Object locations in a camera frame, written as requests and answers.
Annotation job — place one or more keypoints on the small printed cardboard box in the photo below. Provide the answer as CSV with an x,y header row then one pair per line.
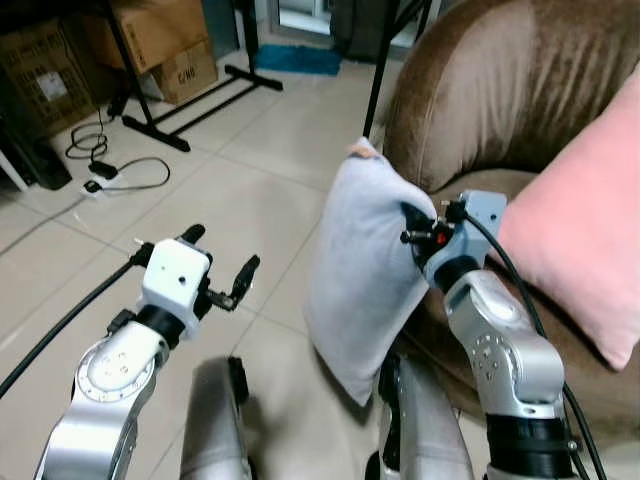
x,y
188,75

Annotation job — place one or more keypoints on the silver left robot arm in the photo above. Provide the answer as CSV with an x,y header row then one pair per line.
x,y
105,375

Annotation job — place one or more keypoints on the black box on floor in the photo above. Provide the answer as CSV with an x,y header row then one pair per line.
x,y
40,165

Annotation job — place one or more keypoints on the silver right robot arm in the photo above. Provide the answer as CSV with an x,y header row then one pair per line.
x,y
510,355

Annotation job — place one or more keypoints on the dark labelled cardboard box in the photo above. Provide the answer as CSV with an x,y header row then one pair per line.
x,y
45,80

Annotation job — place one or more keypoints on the black metal rack stand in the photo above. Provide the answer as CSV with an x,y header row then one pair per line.
x,y
160,125

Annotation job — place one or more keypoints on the black slanted metal pole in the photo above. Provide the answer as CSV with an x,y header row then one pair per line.
x,y
385,65

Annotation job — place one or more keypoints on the grey robot leg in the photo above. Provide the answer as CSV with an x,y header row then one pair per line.
x,y
425,420
215,420

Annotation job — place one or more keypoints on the light grey pillow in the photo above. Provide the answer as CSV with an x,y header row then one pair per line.
x,y
360,270

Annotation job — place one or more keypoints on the blue floor mat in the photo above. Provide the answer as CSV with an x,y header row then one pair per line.
x,y
298,60

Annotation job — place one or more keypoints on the grey right robot leg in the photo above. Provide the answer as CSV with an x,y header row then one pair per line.
x,y
425,420

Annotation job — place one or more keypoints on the brown velvet sofa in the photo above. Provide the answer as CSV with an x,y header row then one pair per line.
x,y
500,90

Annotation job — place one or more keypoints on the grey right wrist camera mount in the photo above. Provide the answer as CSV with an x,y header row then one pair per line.
x,y
478,225

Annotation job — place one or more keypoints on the pink pillow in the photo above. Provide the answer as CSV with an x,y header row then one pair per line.
x,y
585,230

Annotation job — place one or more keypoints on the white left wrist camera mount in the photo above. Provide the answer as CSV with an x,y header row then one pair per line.
x,y
175,275

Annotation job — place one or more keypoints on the grey left robot leg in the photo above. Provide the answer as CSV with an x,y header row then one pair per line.
x,y
215,420

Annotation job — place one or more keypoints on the large plain cardboard box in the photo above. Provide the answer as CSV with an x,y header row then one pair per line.
x,y
150,28

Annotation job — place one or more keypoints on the white power strip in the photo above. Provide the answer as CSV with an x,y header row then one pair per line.
x,y
100,181

